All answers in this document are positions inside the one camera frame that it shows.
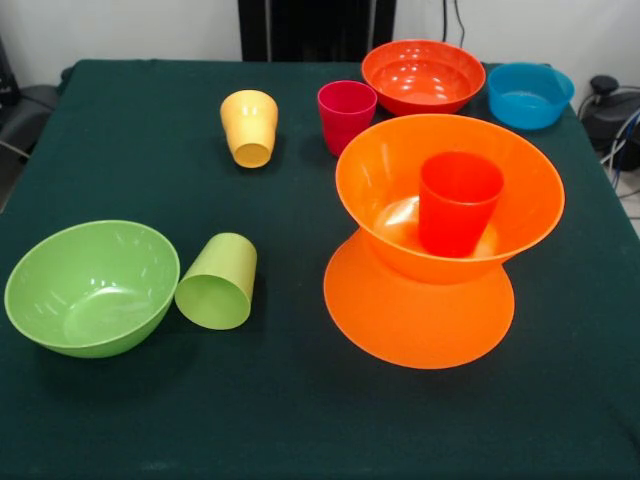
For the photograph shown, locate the orange plastic bowl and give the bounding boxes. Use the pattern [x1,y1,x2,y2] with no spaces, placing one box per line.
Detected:
[334,113,567,286]
[323,227,516,371]

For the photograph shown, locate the magenta plastic cup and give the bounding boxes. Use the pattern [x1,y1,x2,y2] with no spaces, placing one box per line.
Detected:
[316,80,379,159]

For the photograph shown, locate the green plastic cup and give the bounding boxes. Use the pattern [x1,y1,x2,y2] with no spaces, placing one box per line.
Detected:
[174,231,259,331]

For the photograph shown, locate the yellow plastic cup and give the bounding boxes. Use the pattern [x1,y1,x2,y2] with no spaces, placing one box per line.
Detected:
[219,89,279,169]

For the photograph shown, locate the red plastic cup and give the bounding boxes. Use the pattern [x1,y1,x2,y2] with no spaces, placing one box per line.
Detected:
[418,151,505,259]

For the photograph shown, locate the green plastic bowl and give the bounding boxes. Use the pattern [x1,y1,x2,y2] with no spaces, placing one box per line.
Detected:
[3,219,182,359]

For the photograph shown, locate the dark green table cloth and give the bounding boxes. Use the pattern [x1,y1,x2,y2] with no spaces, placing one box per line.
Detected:
[0,58,640,480]

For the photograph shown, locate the red-orange plastic bowl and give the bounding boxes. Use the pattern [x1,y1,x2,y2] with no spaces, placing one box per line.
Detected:
[360,39,487,117]

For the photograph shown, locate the black cabinet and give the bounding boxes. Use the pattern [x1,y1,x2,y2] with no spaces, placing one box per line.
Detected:
[238,0,397,63]

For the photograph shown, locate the blue plastic bowl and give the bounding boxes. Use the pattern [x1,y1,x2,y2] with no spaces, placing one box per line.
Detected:
[487,61,576,132]

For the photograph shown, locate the black equipment box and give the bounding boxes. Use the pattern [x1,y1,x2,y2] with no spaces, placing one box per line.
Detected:
[0,34,22,106]

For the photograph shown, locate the black hanging cable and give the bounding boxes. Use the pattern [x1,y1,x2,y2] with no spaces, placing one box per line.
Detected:
[442,0,467,49]

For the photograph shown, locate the tangled floor cables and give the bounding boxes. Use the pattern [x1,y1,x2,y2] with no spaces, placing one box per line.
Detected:
[598,107,640,221]

